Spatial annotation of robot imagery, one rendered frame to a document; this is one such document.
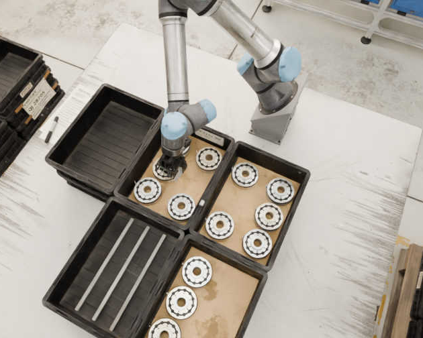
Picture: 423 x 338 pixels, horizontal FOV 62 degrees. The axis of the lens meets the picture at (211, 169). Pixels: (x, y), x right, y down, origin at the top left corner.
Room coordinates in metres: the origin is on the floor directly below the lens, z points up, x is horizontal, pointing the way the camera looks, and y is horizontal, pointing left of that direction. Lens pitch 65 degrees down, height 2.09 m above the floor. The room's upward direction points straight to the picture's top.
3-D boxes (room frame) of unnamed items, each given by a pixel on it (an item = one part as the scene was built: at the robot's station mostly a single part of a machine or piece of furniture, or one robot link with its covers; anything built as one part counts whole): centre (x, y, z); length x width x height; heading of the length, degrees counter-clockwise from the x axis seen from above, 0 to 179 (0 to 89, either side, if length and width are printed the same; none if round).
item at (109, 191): (0.69, 0.40, 0.92); 0.40 x 0.30 x 0.02; 154
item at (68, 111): (0.91, 0.63, 0.70); 0.33 x 0.23 x 0.01; 155
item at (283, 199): (0.49, -0.26, 0.86); 0.10 x 0.10 x 0.01
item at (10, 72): (1.28, 1.15, 0.37); 0.40 x 0.30 x 0.45; 155
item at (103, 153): (0.69, 0.40, 0.87); 0.40 x 0.30 x 0.11; 154
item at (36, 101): (1.23, 1.00, 0.41); 0.31 x 0.02 x 0.16; 155
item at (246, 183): (0.55, -0.13, 0.86); 0.10 x 0.10 x 0.01
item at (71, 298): (0.20, 0.30, 0.87); 0.40 x 0.30 x 0.11; 154
